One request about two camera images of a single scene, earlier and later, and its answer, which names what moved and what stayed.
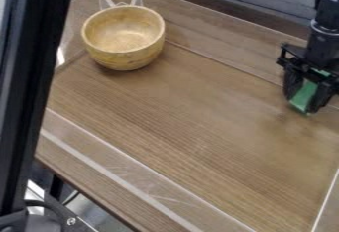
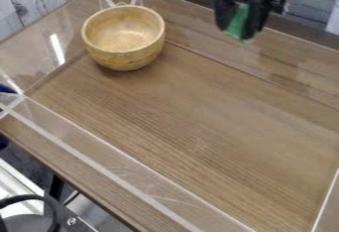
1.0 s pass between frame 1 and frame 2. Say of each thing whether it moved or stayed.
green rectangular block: moved
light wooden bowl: stayed
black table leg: stayed
